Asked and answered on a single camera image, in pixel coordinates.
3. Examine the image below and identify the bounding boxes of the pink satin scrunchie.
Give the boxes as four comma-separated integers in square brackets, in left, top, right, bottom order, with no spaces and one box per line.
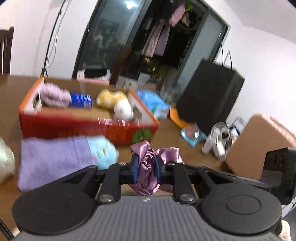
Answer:
[130,141,184,196]

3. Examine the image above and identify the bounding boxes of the purple woven cloth pouch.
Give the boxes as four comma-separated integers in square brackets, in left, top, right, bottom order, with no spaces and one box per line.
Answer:
[18,136,93,192]

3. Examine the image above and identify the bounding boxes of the white plastic bundle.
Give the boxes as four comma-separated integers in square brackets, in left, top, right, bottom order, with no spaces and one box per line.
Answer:
[0,138,16,184]

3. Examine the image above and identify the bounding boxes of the light blue plush toy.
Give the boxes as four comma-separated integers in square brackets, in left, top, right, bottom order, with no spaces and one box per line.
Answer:
[87,136,119,170]

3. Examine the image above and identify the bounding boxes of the brown cardboard box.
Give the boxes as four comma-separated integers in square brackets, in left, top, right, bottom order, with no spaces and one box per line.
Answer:
[226,114,295,179]

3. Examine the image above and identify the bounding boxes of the small blue snack packet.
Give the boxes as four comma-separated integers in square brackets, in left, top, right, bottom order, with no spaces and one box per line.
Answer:
[180,124,207,148]

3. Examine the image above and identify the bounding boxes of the orange flat folder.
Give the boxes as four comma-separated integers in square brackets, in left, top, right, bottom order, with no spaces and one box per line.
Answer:
[169,107,190,129]

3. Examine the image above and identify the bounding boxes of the blue wet wipes pack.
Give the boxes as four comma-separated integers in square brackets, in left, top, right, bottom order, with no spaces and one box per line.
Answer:
[137,90,170,120]

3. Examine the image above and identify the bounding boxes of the yellow white plush toy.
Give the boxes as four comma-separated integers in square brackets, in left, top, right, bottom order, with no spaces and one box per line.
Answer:
[96,89,134,121]

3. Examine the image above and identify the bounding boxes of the blue tissue packet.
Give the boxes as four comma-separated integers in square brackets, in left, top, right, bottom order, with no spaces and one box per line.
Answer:
[69,93,93,109]

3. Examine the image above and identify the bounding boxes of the black paper shopping bag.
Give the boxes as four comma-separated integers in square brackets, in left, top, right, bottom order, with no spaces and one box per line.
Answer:
[176,60,245,135]

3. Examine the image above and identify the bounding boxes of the red orange cardboard box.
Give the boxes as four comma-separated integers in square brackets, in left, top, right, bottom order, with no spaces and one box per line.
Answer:
[19,77,159,145]

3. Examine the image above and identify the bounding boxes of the pink fuzzy cloth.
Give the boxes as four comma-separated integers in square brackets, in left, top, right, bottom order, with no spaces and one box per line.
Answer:
[40,83,72,108]

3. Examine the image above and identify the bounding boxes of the black light stand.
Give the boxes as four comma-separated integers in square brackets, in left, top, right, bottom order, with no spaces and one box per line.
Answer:
[41,1,72,77]

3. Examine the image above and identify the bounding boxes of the hanging pink clothes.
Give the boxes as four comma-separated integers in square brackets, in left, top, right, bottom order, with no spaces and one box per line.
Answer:
[142,1,186,58]

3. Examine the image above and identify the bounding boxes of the dark wooden chair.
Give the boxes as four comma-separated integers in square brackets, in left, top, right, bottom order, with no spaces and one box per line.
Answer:
[0,27,15,74]

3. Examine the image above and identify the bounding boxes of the white charger with cables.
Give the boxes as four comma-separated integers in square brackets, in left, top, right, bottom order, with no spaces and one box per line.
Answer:
[201,122,239,162]

